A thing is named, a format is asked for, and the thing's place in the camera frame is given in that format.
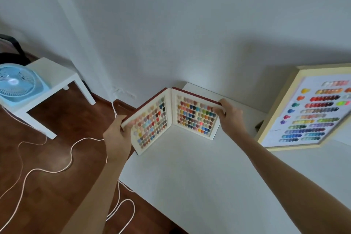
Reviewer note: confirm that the person's left thumb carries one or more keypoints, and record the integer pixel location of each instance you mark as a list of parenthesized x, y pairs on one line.
[(124, 121)]

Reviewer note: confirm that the person's left hand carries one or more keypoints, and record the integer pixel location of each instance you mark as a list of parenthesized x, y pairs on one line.
[(118, 139)]

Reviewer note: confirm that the person's right hand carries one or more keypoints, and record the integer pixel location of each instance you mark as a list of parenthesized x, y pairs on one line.
[(233, 117)]

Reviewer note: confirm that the black chair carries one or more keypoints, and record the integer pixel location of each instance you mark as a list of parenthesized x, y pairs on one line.
[(12, 50)]

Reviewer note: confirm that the light blue box fan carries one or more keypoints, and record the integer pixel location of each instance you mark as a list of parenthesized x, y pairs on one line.
[(19, 83)]

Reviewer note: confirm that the small white side table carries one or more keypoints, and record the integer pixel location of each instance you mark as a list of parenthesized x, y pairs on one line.
[(49, 88)]

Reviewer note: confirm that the person's left forearm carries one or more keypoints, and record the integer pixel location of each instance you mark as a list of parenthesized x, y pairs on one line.
[(96, 195)]

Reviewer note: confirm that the nail colour sample book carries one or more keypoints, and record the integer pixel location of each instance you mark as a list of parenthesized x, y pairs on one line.
[(172, 118)]

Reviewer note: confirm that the framed nail colour chart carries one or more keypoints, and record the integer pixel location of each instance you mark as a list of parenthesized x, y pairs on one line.
[(307, 107)]

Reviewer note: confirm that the person's right forearm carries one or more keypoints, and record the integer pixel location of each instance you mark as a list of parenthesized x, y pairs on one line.
[(290, 181)]

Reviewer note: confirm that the rows of nail colour swatches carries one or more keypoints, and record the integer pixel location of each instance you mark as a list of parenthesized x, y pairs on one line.
[(175, 118)]

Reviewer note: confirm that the person's right thumb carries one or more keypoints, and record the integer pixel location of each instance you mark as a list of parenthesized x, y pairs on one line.
[(218, 109)]

